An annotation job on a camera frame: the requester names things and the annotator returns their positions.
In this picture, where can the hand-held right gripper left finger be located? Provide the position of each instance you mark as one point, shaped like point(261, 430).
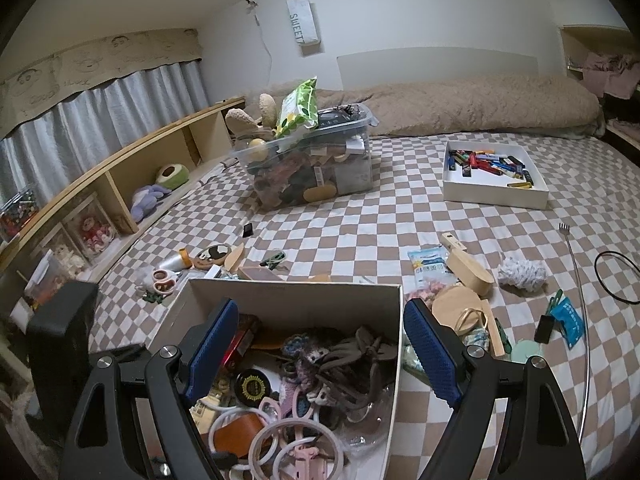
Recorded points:
point(210, 355)

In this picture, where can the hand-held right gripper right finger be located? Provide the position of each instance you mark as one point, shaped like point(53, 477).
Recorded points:
point(432, 355)

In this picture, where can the red cigarette box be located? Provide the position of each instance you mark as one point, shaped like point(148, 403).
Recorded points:
point(242, 342)

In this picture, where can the mint green round lid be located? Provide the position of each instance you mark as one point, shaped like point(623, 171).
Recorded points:
point(522, 351)

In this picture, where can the white storage box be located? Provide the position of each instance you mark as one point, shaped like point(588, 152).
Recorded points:
point(300, 305)

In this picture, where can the small black round tin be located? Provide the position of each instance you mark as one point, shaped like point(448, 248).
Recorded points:
point(252, 386)

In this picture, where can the round woven lid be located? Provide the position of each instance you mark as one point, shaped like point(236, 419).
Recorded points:
point(457, 307)

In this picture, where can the wooden stick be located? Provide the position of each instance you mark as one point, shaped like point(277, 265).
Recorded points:
point(495, 330)

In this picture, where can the grey fabric bunch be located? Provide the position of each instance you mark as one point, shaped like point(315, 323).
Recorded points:
point(360, 365)

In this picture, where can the boxed beige bear doll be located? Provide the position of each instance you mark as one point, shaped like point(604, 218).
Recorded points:
point(65, 257)

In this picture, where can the blue white snack packet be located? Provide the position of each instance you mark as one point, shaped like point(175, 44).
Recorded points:
point(427, 262)

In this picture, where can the brown block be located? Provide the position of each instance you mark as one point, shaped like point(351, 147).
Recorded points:
point(260, 273)

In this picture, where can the white cotton wad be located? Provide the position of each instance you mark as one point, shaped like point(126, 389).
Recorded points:
point(144, 280)

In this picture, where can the round panda wooden coaster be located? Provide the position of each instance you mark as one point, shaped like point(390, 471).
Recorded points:
point(212, 255)

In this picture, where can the clear tape roll orange core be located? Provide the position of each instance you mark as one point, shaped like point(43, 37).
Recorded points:
point(175, 261)

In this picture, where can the wooden wedge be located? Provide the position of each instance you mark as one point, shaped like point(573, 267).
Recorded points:
point(236, 256)

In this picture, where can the boxed red-dress bear doll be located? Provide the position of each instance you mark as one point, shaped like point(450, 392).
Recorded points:
point(92, 232)

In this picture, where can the light green clip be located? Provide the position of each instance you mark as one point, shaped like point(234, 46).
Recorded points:
point(272, 259)

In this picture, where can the checkered bed sheet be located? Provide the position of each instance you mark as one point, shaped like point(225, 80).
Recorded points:
point(380, 240)

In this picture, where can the small black cube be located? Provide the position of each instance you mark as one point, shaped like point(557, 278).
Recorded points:
point(247, 230)

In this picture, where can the clear jar of colourful beads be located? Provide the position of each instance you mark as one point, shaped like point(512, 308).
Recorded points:
point(17, 215)

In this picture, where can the blue sachet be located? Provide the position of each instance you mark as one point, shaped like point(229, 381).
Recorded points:
point(570, 320)

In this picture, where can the metal back scratcher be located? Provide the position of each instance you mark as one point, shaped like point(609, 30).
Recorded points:
point(580, 335)

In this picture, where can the purple plush toy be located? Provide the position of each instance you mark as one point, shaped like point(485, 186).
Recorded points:
point(147, 200)

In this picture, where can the white shallow tray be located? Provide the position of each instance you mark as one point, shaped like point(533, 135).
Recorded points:
point(492, 195)

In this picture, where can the green avocado plush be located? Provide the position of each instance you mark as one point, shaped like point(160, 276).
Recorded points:
point(172, 176)

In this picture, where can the pile of colourful lighters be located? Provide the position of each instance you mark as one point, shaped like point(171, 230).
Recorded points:
point(487, 162)

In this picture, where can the wooden bedside shelf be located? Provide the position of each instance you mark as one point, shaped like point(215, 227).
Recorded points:
point(150, 155)

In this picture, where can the clear plastic storage bin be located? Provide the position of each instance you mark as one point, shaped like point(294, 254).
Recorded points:
point(310, 175)

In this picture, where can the brown plush slipper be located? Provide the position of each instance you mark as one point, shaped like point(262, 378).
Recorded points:
point(267, 107)
point(240, 120)

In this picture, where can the grey curtain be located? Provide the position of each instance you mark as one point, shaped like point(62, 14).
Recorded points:
point(125, 105)

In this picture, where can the beige fluffy blanket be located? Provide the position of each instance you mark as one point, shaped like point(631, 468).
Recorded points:
point(475, 105)

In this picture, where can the green snack packet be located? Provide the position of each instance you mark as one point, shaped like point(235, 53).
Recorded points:
point(300, 107)

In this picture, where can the beige printed valance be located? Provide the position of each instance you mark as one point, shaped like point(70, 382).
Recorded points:
point(100, 57)

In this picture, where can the open closet with clothes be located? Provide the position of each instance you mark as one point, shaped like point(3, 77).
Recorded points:
point(605, 75)

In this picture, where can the white hanging bag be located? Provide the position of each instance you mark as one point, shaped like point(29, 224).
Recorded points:
point(303, 25)

